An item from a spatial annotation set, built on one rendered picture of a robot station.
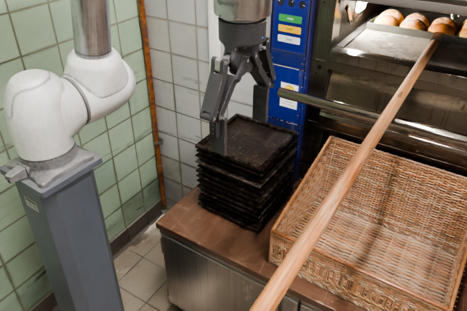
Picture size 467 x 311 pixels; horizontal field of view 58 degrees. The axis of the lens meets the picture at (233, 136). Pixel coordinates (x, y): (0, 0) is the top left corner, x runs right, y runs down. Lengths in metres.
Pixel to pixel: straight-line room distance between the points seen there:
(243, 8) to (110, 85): 0.71
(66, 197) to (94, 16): 0.51
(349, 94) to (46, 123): 1.03
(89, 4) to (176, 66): 0.88
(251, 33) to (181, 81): 1.37
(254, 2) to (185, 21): 1.25
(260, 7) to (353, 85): 1.01
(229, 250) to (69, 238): 0.54
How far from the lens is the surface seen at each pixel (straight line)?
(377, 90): 1.58
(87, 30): 1.20
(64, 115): 1.20
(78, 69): 1.24
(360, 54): 1.55
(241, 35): 0.64
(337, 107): 1.20
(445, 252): 1.69
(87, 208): 1.37
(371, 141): 0.99
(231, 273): 1.58
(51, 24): 1.72
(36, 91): 1.17
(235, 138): 1.57
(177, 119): 2.12
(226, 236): 1.59
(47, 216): 1.32
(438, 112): 1.56
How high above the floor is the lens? 1.71
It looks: 32 degrees down
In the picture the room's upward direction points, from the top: straight up
